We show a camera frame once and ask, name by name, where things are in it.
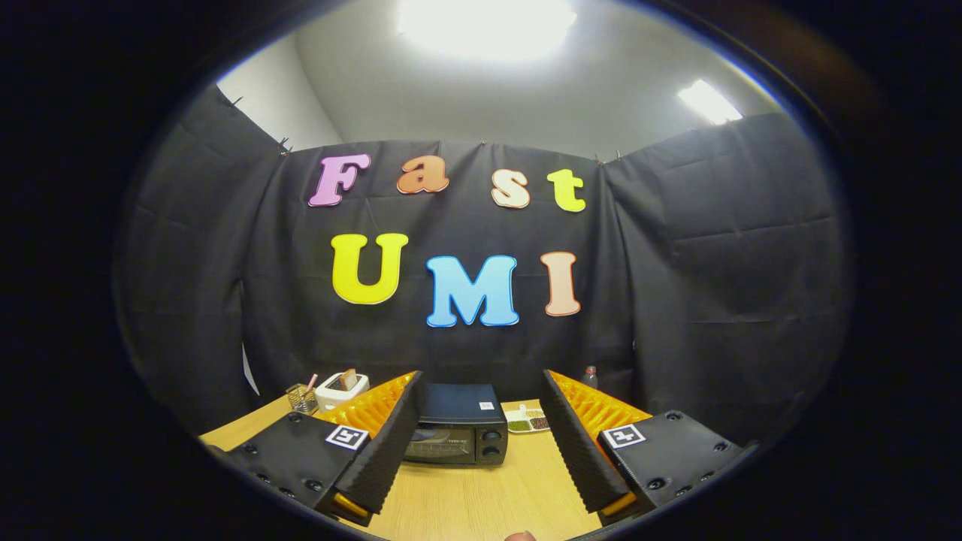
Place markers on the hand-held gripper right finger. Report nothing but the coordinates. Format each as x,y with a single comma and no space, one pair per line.
575,443

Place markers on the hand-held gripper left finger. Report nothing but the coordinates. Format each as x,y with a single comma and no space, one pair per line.
391,443

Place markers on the black toaster oven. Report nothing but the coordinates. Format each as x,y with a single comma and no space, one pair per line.
458,406

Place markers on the white pop-up toaster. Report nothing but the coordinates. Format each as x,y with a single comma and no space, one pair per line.
331,394

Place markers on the white divided snack dish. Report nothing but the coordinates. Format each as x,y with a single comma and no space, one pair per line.
527,422

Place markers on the clear water bottle red label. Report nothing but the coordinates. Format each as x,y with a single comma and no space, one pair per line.
591,378

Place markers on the bread slice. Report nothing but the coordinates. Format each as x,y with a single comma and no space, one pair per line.
349,379

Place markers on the small ceiling light panel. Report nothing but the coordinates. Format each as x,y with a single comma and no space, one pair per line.
708,101

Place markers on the large ceiling light panel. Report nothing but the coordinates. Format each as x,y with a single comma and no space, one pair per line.
485,26

